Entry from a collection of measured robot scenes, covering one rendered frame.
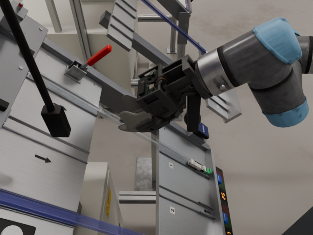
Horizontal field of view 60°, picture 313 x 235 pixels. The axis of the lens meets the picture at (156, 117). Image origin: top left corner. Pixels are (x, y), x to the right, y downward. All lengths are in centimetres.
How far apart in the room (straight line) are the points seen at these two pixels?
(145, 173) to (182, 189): 93
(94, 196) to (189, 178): 31
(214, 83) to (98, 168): 56
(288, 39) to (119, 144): 140
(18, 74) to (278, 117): 43
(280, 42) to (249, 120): 150
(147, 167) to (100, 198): 77
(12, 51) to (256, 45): 36
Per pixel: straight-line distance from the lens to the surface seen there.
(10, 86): 42
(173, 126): 72
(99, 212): 85
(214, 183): 76
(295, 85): 51
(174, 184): 65
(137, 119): 54
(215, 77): 46
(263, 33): 45
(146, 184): 155
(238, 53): 45
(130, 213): 150
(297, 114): 53
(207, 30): 270
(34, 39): 50
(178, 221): 62
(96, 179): 90
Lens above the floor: 140
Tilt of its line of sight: 50 degrees down
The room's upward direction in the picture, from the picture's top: straight up
